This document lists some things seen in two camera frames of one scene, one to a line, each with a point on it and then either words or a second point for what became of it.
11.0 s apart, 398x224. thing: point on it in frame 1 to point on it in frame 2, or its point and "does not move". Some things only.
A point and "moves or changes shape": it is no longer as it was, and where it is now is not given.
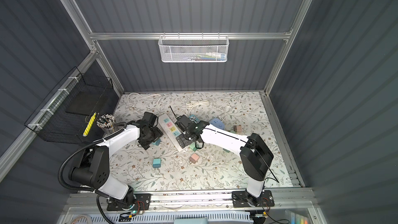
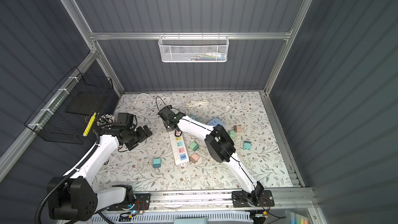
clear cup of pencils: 107,123 does not move
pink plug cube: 194,158 does not move
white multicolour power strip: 168,123 moves or changes shape
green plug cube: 192,146 does not move
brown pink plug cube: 237,128 does not move
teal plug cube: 156,163 does not move
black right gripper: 182,140 to 168,127
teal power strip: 194,119 does not move
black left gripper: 157,133 to 142,136
